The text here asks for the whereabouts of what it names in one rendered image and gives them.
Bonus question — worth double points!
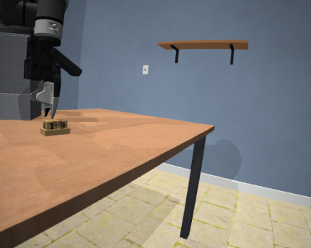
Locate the tan cube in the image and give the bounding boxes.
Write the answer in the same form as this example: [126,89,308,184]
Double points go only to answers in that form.
[43,119,57,130]
[54,119,67,129]

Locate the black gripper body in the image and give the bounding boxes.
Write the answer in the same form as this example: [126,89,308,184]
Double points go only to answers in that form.
[24,35,61,83]

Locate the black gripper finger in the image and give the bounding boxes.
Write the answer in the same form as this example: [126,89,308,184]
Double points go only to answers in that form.
[36,69,61,119]
[30,80,50,117]

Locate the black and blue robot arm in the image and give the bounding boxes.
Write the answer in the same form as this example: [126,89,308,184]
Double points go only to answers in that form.
[0,0,82,76]

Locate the tan shallow rectangular tray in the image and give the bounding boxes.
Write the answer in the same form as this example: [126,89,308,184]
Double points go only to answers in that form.
[40,128,70,136]

